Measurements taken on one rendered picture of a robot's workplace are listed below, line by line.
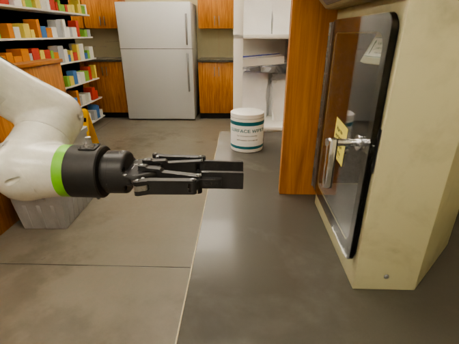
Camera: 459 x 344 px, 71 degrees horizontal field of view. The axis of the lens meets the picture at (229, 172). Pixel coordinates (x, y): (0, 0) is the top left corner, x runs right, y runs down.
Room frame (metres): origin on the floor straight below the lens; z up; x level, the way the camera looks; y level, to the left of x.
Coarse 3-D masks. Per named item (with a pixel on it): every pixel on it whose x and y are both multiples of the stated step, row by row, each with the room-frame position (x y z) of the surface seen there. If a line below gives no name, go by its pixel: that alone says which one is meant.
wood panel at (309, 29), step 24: (312, 0) 0.82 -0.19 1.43; (312, 24) 0.82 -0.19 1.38; (288, 48) 0.84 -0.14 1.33; (312, 48) 0.82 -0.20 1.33; (288, 72) 0.82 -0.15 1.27; (312, 72) 0.82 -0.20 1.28; (288, 96) 0.82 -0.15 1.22; (312, 96) 0.82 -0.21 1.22; (288, 120) 0.82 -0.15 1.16; (312, 120) 0.82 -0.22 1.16; (288, 144) 0.82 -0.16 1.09; (312, 144) 0.82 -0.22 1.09; (288, 168) 0.82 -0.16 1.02; (312, 168) 0.82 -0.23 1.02; (288, 192) 0.82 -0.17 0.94; (312, 192) 0.82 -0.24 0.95
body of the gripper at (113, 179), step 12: (108, 156) 0.50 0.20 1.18; (120, 156) 0.50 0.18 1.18; (132, 156) 0.53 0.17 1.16; (108, 168) 0.48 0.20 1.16; (120, 168) 0.48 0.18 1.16; (132, 168) 0.50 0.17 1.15; (108, 180) 0.48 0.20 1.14; (120, 180) 0.47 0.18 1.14; (108, 192) 0.49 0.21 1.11; (120, 192) 0.49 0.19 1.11
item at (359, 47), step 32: (352, 32) 0.61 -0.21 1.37; (384, 32) 0.47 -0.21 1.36; (352, 64) 0.58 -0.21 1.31; (384, 64) 0.45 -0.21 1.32; (352, 96) 0.56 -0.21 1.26; (384, 96) 0.45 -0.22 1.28; (352, 128) 0.53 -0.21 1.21; (320, 160) 0.71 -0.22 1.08; (352, 160) 0.51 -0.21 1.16; (320, 192) 0.68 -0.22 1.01; (352, 192) 0.49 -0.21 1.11; (352, 224) 0.46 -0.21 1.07; (352, 256) 0.45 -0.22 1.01
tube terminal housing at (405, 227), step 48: (384, 0) 0.52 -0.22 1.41; (432, 0) 0.44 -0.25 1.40; (432, 48) 0.44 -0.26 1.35; (432, 96) 0.44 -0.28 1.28; (384, 144) 0.45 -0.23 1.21; (432, 144) 0.44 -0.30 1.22; (384, 192) 0.44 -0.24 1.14; (432, 192) 0.44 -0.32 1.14; (336, 240) 0.56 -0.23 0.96; (384, 240) 0.44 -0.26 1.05; (432, 240) 0.46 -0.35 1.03; (384, 288) 0.44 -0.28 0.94
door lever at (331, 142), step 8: (360, 136) 0.50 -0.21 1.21; (328, 144) 0.49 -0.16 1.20; (336, 144) 0.49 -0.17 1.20; (344, 144) 0.49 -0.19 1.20; (352, 144) 0.49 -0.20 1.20; (360, 144) 0.49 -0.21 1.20; (328, 152) 0.49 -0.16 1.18; (336, 152) 0.49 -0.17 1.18; (328, 160) 0.49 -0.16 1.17; (328, 168) 0.49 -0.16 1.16; (328, 176) 0.49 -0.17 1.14; (328, 184) 0.49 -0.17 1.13
